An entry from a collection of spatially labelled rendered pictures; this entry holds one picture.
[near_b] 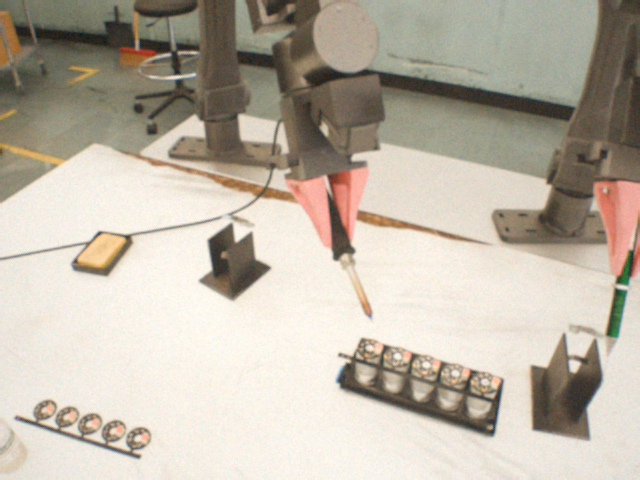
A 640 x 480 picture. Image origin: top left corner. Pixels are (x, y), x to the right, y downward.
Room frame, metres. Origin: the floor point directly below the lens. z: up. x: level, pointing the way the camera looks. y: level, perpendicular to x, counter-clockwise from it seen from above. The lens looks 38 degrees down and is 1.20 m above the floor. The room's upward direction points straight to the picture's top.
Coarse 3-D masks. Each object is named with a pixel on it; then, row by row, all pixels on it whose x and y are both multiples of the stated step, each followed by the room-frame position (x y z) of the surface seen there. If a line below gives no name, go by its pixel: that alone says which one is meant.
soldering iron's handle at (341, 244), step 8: (328, 192) 0.45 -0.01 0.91; (328, 200) 0.44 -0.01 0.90; (328, 208) 0.43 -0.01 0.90; (336, 208) 0.43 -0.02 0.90; (336, 216) 0.42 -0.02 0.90; (336, 224) 0.41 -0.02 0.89; (336, 232) 0.40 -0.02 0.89; (344, 232) 0.41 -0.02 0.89; (336, 240) 0.40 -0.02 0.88; (344, 240) 0.40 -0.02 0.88; (336, 248) 0.39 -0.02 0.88; (344, 248) 0.39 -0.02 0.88; (352, 248) 0.39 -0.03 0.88; (336, 256) 0.38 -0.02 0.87
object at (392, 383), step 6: (384, 360) 0.31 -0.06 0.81; (390, 366) 0.30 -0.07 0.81; (408, 366) 0.30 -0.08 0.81; (384, 372) 0.30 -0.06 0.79; (384, 378) 0.30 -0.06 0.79; (390, 378) 0.30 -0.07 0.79; (396, 378) 0.30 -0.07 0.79; (402, 378) 0.30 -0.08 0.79; (384, 384) 0.30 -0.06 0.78; (390, 384) 0.30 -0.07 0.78; (396, 384) 0.30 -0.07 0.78; (402, 384) 0.30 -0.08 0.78; (390, 390) 0.30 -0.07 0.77; (396, 390) 0.30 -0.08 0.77; (402, 390) 0.30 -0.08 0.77
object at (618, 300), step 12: (636, 228) 0.31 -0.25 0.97; (636, 240) 0.30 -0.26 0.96; (624, 264) 0.29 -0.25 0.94; (624, 276) 0.29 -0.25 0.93; (624, 288) 0.28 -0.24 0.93; (612, 300) 0.28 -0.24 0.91; (624, 300) 0.28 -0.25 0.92; (612, 312) 0.27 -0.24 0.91; (612, 324) 0.27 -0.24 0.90; (612, 336) 0.26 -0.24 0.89
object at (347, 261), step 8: (344, 256) 0.38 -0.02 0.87; (352, 256) 0.39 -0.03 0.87; (344, 264) 0.38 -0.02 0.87; (352, 264) 0.38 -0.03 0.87; (352, 272) 0.37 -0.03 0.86; (352, 280) 0.36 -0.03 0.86; (360, 288) 0.36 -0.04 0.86; (360, 296) 0.35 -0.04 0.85; (368, 304) 0.34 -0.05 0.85; (368, 312) 0.34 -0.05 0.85
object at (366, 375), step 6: (366, 348) 0.32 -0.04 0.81; (372, 348) 0.32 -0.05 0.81; (366, 354) 0.31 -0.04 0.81; (372, 360) 0.31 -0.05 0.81; (378, 360) 0.31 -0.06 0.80; (360, 366) 0.31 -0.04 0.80; (366, 366) 0.31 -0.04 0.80; (360, 372) 0.31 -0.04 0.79; (366, 372) 0.31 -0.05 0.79; (372, 372) 0.31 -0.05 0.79; (378, 372) 0.31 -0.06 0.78; (360, 378) 0.31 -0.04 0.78; (366, 378) 0.31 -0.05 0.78; (372, 378) 0.31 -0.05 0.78; (378, 378) 0.31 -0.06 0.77
